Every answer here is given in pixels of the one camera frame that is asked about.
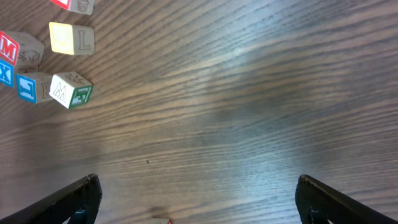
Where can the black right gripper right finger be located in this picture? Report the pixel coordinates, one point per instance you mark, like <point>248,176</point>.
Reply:
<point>319,203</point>

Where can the blue faced wooden letter block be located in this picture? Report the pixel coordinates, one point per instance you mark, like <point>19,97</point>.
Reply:
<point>34,87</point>

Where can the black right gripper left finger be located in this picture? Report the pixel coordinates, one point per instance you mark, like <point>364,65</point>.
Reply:
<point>78,202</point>

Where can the red faced wooden block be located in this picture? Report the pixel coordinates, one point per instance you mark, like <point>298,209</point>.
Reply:
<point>78,6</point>

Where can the red M wooden block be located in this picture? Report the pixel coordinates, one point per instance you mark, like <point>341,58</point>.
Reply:
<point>21,50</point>

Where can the wooden block with fish drawing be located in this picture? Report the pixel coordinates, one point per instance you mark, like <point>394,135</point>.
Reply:
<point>161,221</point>

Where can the wooden block with M outline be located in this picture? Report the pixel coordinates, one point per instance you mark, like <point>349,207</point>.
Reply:
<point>70,89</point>

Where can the blue X wooden block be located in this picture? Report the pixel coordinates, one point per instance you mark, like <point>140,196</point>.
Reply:
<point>6,73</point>

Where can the yellow L wooden block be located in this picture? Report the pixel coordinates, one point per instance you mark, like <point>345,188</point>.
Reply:
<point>71,39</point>

